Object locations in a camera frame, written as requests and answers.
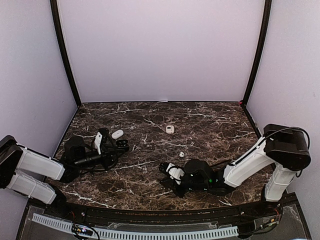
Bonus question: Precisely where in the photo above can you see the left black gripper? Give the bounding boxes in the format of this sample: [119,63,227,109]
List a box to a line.
[74,144,124,170]

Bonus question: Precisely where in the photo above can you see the black round charging case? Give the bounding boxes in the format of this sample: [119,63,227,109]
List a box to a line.
[115,139,130,149]

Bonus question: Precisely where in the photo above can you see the beige gold-rimmed charging case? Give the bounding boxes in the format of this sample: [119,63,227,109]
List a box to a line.
[165,125,175,134]

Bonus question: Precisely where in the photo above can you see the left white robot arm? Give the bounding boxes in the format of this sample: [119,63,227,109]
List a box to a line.
[0,128,130,218]

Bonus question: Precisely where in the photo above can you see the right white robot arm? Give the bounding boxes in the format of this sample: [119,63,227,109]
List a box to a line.
[159,124,311,217]

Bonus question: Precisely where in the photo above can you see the white oval charging case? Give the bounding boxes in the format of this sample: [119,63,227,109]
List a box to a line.
[111,129,124,140]

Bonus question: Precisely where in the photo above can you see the white bud earbud right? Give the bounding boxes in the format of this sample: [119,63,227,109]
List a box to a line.
[179,151,186,158]

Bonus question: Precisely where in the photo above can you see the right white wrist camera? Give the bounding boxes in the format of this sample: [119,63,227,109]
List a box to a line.
[159,162,185,185]

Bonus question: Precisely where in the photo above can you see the black front table rail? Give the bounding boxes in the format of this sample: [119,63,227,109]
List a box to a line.
[66,202,262,225]

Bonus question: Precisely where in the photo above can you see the white slotted cable duct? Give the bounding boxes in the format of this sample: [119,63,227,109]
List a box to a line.
[31,213,239,240]

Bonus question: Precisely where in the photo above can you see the left black frame post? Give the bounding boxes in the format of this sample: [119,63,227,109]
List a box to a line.
[49,0,82,108]

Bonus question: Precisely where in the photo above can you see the black frame post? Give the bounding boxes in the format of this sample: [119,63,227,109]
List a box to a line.
[241,0,272,108]
[49,0,82,108]

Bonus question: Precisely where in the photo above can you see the right black frame post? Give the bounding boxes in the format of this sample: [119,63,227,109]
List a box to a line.
[241,0,272,108]

